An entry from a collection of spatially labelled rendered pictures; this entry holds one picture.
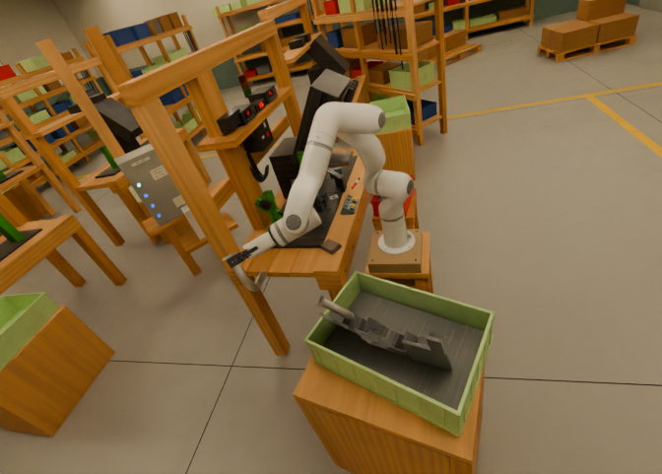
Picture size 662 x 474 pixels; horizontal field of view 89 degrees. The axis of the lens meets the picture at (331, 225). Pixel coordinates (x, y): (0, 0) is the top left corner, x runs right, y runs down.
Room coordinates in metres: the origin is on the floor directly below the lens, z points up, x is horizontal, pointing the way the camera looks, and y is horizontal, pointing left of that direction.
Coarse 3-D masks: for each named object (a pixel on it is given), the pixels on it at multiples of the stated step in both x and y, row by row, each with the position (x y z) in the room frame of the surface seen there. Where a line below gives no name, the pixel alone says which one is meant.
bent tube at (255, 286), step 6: (234, 252) 0.91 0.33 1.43; (228, 258) 0.90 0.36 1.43; (234, 270) 0.87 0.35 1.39; (240, 270) 0.87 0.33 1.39; (240, 276) 0.86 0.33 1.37; (246, 276) 0.87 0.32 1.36; (258, 276) 0.99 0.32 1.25; (264, 276) 1.00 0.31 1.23; (246, 282) 0.85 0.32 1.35; (252, 282) 0.87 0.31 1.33; (258, 282) 0.91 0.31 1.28; (252, 288) 0.86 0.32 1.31; (258, 288) 0.88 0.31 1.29
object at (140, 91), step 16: (240, 32) 2.56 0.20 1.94; (256, 32) 2.57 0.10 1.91; (272, 32) 2.79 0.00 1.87; (208, 48) 2.03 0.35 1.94; (224, 48) 2.16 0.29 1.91; (240, 48) 2.32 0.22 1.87; (176, 64) 1.77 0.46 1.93; (192, 64) 1.87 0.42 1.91; (208, 64) 1.98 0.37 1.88; (144, 80) 1.56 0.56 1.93; (160, 80) 1.64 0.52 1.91; (176, 80) 1.73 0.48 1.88; (128, 96) 1.53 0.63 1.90; (144, 96) 1.53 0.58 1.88; (160, 96) 1.60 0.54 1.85
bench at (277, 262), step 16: (256, 256) 1.60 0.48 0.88; (272, 256) 1.56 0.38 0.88; (288, 256) 1.51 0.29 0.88; (304, 256) 1.47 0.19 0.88; (256, 272) 1.46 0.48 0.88; (272, 272) 1.42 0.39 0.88; (288, 272) 1.38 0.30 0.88; (304, 272) 1.34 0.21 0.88; (240, 288) 1.53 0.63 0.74; (256, 304) 1.51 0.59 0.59; (256, 320) 1.54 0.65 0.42; (272, 320) 1.55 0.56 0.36; (272, 336) 1.52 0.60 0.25
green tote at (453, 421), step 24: (360, 288) 1.15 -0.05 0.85; (384, 288) 1.05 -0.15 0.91; (408, 288) 0.97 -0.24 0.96; (432, 312) 0.89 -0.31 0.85; (456, 312) 0.82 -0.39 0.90; (480, 312) 0.76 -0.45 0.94; (312, 336) 0.88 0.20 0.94; (336, 360) 0.76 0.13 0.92; (480, 360) 0.61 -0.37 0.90; (360, 384) 0.70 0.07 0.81; (384, 384) 0.62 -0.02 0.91; (408, 408) 0.56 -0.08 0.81; (432, 408) 0.50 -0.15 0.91; (456, 432) 0.45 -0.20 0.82
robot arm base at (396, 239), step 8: (384, 224) 1.28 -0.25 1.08; (392, 224) 1.26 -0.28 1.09; (400, 224) 1.26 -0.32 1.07; (384, 232) 1.30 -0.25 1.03; (392, 232) 1.26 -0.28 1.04; (400, 232) 1.26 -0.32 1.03; (408, 232) 1.36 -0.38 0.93; (384, 240) 1.32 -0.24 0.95; (392, 240) 1.27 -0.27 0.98; (400, 240) 1.26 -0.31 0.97; (408, 240) 1.29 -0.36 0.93; (384, 248) 1.29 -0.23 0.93; (392, 248) 1.27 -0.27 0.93; (400, 248) 1.25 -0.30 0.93; (408, 248) 1.24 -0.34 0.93
